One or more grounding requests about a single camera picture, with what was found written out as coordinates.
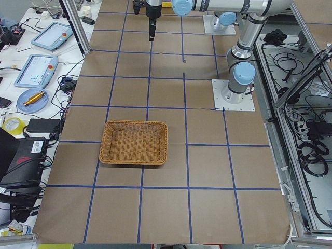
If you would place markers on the black computer box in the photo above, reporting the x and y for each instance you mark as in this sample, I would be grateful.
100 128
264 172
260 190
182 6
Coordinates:
22 161

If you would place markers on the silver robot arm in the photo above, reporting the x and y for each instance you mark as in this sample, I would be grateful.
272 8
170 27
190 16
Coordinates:
223 19
242 73

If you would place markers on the brown wicker basket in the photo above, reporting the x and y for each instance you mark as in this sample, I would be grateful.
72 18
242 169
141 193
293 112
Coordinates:
134 143

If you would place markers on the blue plate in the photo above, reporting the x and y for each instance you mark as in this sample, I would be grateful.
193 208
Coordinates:
33 108

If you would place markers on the brass cylinder tool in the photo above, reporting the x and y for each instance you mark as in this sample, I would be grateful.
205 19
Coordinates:
34 98

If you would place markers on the black phone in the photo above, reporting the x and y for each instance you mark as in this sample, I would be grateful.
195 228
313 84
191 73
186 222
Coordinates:
4 103

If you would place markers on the lower teach pendant tablet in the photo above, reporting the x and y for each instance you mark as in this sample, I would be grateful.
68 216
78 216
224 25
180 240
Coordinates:
37 71

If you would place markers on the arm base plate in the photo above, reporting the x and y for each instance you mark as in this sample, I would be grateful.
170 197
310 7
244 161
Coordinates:
209 30
226 100

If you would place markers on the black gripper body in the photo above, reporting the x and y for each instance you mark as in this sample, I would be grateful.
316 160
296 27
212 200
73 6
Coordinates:
152 11

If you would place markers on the black power adapter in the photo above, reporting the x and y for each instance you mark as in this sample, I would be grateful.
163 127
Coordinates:
42 125

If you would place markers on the small black adapter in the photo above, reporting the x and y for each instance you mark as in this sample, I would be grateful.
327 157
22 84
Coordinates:
88 20

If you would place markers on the aluminium frame post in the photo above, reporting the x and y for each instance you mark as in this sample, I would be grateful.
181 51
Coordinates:
70 10

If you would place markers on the yellow tape roll on desk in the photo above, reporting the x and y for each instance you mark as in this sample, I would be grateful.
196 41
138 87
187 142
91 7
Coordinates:
14 126

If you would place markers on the teach pendant tablet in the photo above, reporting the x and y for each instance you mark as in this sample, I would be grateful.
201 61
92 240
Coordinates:
53 37
37 71

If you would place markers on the white paper cup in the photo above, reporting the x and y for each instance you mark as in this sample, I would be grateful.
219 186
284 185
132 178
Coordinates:
86 10

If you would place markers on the upper teach pendant tablet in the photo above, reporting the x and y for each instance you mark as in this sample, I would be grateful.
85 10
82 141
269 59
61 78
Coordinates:
53 37

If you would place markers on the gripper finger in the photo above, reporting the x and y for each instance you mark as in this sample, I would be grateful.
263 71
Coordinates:
152 29
137 4

